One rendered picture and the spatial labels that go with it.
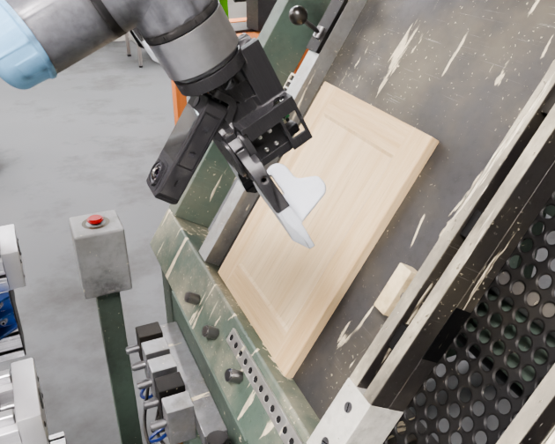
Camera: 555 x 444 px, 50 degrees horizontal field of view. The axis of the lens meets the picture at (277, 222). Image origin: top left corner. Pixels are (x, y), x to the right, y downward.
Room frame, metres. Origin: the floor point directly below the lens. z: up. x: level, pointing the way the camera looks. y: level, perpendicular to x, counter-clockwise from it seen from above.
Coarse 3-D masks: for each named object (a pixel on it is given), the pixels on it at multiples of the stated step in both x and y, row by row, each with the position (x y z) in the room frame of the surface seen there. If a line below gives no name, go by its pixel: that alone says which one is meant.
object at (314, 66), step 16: (352, 0) 1.32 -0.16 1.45; (352, 16) 1.32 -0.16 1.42; (336, 32) 1.30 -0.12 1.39; (336, 48) 1.30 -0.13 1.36; (304, 64) 1.31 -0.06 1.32; (320, 64) 1.29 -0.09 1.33; (304, 80) 1.27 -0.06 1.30; (320, 80) 1.29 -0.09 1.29; (304, 96) 1.27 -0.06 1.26; (304, 112) 1.27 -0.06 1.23; (272, 160) 1.24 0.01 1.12; (240, 192) 1.22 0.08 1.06; (256, 192) 1.23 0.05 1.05; (224, 208) 1.24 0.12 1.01; (240, 208) 1.21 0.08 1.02; (224, 224) 1.20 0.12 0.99; (240, 224) 1.21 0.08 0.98; (208, 240) 1.21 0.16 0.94; (224, 240) 1.19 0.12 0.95; (208, 256) 1.18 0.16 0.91
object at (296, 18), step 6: (294, 6) 1.23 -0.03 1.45; (300, 6) 1.23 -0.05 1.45; (294, 12) 1.22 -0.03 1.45; (300, 12) 1.22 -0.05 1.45; (306, 12) 1.23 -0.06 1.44; (294, 18) 1.22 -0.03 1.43; (300, 18) 1.22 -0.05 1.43; (306, 18) 1.23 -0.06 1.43; (294, 24) 1.23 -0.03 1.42; (300, 24) 1.23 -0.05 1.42; (306, 24) 1.26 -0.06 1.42; (312, 24) 1.28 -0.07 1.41; (318, 30) 1.30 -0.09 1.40; (318, 36) 1.30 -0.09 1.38
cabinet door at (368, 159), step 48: (336, 96) 1.18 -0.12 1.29; (336, 144) 1.09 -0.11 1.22; (384, 144) 0.98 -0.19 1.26; (432, 144) 0.91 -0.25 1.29; (336, 192) 1.01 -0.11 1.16; (384, 192) 0.91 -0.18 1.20; (240, 240) 1.15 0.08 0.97; (288, 240) 1.03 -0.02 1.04; (336, 240) 0.93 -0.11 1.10; (240, 288) 1.05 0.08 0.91; (288, 288) 0.94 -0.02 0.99; (336, 288) 0.85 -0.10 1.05; (288, 336) 0.86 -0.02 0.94
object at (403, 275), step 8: (400, 264) 0.77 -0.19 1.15; (400, 272) 0.76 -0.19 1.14; (408, 272) 0.75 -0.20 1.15; (416, 272) 0.75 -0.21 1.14; (392, 280) 0.76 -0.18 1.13; (400, 280) 0.75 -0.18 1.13; (408, 280) 0.74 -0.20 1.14; (384, 288) 0.76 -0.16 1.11; (392, 288) 0.75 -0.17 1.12; (400, 288) 0.74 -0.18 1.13; (384, 296) 0.75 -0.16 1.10; (392, 296) 0.74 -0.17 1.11; (376, 304) 0.75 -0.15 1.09; (384, 304) 0.74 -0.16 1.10; (392, 304) 0.73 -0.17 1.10; (384, 312) 0.73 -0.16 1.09
